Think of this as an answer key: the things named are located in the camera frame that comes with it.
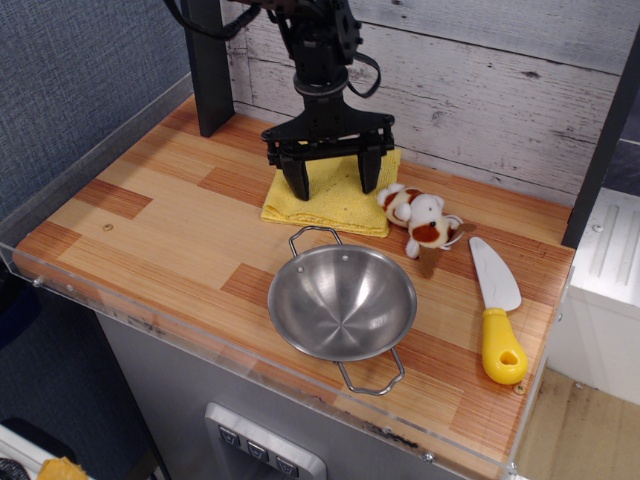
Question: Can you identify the dark vertical post left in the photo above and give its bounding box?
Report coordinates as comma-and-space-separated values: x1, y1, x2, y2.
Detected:
180, 0, 235, 137

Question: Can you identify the clear acrylic edge guard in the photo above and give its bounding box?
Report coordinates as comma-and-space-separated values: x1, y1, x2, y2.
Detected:
1, 77, 573, 479

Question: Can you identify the white brown plush dog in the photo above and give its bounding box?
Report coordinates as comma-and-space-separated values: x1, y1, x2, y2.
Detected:
377, 183, 476, 278

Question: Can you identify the stainless steel colander bowl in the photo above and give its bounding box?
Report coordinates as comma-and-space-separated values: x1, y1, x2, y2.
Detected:
267, 226, 418, 396

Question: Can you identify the dark vertical post right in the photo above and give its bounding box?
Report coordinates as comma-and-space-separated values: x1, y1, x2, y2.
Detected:
561, 31, 639, 249

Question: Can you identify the yellow towel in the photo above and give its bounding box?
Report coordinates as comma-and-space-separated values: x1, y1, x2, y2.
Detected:
260, 149, 401, 238

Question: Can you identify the toy knife yellow handle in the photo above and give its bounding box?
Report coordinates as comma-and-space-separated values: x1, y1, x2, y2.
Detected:
469, 237, 528, 385

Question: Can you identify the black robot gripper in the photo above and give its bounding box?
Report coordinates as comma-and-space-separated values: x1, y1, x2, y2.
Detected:
261, 95, 394, 201

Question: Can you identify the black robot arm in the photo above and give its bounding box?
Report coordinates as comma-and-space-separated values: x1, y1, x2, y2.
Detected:
248, 1, 394, 200

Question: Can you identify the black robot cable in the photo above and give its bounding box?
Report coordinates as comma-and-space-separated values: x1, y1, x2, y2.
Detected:
162, 0, 382, 100

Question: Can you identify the silver dispenser button panel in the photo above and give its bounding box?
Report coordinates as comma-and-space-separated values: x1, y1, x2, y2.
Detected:
205, 402, 327, 480

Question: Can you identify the dark vertical post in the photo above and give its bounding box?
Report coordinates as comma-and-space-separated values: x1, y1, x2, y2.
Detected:
561, 31, 639, 249
180, 0, 235, 137

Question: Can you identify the white ridged appliance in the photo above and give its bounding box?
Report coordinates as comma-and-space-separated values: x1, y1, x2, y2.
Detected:
547, 188, 639, 404

